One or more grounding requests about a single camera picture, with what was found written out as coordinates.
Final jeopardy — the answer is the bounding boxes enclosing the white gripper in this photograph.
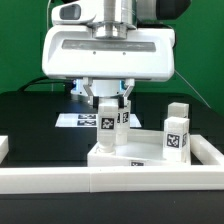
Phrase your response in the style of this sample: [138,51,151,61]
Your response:
[42,25,175,108]

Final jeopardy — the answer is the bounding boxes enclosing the white square tabletop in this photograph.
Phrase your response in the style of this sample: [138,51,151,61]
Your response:
[87,129,191,167]

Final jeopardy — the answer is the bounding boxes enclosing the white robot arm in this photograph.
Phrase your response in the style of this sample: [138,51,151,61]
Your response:
[42,0,191,108]

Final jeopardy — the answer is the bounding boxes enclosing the white U-shaped obstacle fence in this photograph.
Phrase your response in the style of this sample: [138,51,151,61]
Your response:
[0,135,224,194]

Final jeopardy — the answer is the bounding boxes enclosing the white marker base plate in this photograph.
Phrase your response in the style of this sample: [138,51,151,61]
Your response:
[54,113,142,128]

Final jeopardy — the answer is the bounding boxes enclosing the black cable bundle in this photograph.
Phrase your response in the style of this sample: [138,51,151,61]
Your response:
[18,76,51,92]

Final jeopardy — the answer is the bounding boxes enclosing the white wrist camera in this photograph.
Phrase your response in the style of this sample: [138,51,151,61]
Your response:
[51,0,102,26]

